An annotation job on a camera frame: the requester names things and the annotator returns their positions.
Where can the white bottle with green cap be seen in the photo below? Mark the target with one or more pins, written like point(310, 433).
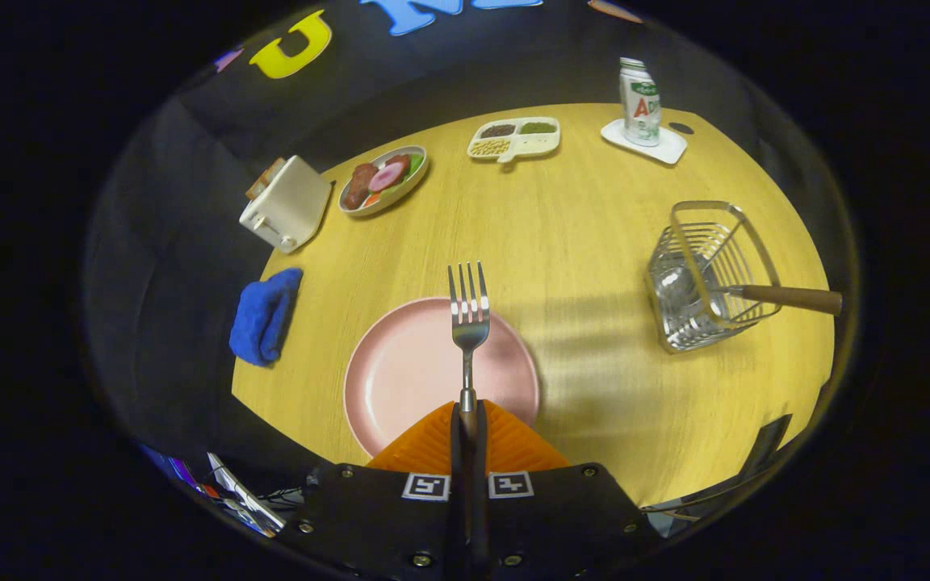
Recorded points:
point(641, 109)

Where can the white square coaster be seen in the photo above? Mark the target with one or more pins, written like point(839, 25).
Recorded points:
point(671, 149)

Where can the black bracket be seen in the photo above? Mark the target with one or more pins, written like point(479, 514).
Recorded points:
point(768, 448)

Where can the dark round table grommet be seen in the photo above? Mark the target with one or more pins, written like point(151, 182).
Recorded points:
point(680, 127)

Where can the green vegetable piece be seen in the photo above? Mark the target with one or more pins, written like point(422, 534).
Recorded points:
point(416, 165)

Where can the brown sausage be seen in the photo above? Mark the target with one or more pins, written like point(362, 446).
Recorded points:
point(358, 186)

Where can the cream toaster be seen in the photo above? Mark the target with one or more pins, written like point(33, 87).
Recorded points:
point(291, 206)

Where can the green beans pile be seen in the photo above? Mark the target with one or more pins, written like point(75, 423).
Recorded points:
point(538, 127)

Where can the beige food bowl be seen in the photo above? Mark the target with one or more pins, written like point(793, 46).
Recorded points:
point(400, 194)

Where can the dark beans pile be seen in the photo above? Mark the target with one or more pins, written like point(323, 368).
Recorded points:
point(497, 130)

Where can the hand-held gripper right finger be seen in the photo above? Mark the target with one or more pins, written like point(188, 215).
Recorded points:
point(562, 516)

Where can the metal fork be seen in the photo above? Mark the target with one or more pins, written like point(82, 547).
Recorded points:
point(469, 323)

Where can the pink ham slice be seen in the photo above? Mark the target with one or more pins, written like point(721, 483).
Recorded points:
point(387, 177)

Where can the blue folded cloth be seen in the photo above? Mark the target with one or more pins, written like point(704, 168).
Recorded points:
point(263, 319)

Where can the cream divided tray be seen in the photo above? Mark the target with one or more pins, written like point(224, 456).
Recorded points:
point(534, 145)

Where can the toast slice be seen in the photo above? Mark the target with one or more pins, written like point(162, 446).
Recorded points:
point(257, 187)
point(273, 169)

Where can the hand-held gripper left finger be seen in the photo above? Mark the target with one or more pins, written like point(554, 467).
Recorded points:
point(368, 516)

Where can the pink plate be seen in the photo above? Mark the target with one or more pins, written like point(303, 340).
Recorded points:
point(400, 371)

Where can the yellow beans pile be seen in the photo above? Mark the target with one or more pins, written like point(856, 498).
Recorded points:
point(489, 148)

